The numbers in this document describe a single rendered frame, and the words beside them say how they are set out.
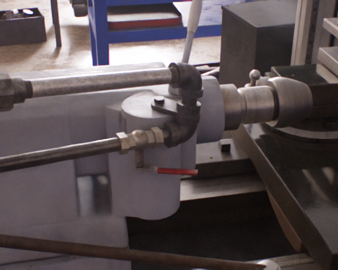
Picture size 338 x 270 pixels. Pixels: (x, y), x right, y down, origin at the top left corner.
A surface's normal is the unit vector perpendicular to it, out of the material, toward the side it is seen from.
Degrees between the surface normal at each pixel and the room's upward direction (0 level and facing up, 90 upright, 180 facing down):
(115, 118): 79
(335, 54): 0
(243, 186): 0
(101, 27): 90
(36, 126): 82
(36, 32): 90
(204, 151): 0
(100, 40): 90
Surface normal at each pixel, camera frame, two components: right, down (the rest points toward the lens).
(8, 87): 0.48, -0.16
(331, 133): 0.12, -0.19
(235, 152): 0.00, -0.88
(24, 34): 0.35, 0.45
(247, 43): -0.94, 0.17
